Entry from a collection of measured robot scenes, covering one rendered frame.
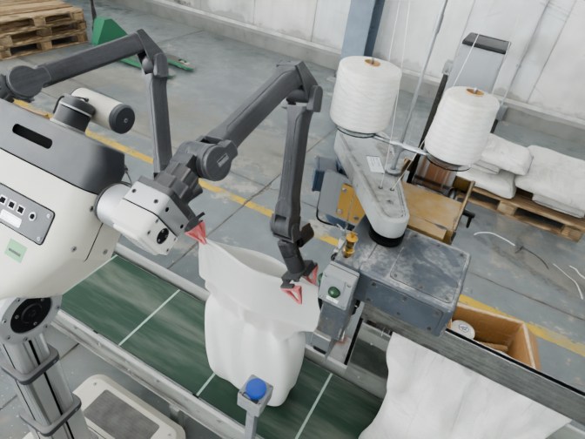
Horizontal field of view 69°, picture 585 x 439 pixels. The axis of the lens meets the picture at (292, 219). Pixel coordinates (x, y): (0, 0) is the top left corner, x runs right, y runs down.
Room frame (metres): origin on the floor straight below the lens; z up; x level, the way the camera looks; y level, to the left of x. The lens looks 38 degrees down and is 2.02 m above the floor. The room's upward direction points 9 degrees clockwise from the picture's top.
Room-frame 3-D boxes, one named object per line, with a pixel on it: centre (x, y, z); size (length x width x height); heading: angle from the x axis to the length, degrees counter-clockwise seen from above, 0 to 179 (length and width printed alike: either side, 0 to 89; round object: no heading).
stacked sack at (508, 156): (3.45, -1.62, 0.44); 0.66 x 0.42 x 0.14; 64
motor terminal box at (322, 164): (1.25, -0.08, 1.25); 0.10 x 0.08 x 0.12; 2
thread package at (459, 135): (1.02, -0.38, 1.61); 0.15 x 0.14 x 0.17; 67
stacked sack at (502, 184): (3.46, -1.60, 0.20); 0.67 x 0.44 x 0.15; 67
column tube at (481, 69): (1.22, -0.43, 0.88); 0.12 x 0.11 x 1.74; 157
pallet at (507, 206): (3.52, -1.97, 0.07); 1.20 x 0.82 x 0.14; 67
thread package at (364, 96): (1.12, -0.14, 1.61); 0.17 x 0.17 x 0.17
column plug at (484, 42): (1.22, -0.43, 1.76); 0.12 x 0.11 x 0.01; 157
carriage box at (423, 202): (1.14, -0.40, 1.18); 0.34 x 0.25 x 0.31; 157
